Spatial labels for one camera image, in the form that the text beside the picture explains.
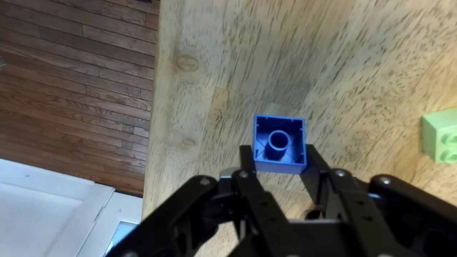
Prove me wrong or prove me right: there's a light green toy building block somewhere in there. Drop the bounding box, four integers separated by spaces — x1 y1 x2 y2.
420 107 457 164

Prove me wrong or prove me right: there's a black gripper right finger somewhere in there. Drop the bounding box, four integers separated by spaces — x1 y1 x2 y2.
299 142 457 257

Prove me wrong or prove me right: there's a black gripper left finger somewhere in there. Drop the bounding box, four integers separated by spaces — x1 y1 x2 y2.
106 144 297 257

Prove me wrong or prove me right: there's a white glass door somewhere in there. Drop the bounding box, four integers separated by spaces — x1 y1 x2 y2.
0 157 144 257

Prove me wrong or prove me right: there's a blue toy building block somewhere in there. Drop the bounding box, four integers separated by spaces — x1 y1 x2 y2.
252 112 309 175

